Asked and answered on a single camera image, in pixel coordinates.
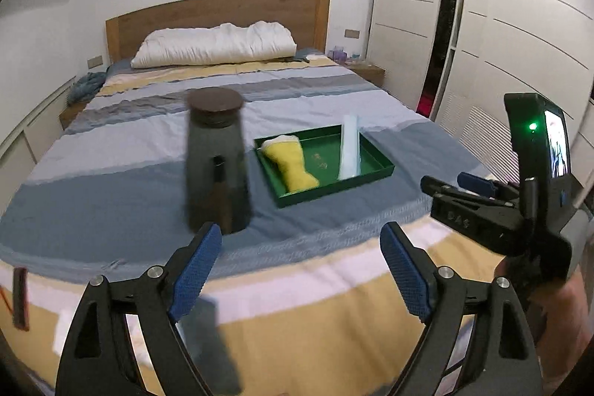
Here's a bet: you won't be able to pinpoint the person right hand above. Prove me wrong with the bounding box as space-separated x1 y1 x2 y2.
493 258 594 396

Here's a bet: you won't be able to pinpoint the white folded cloth in tray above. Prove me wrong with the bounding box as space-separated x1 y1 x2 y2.
338 115 360 180

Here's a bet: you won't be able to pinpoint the green tray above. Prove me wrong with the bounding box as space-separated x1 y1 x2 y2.
254 125 395 208

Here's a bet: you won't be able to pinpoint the right wooden nightstand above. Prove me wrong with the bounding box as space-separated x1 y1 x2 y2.
347 63 386 88

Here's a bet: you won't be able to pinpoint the yellow towel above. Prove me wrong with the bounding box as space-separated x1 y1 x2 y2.
260 135 319 193

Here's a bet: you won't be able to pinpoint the purple items on nightstand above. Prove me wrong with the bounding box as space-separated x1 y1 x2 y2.
327 46 362 64

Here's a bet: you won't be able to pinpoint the wooden headboard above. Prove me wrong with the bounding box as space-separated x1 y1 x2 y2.
106 0 330 63

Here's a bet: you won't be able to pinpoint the white pillow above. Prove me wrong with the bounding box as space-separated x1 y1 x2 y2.
131 20 297 69

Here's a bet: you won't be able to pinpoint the teal cloth on nightstand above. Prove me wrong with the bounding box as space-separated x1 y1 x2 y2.
66 71 108 107

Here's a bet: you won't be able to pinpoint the dark camera stand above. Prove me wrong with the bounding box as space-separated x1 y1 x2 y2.
185 88 252 235

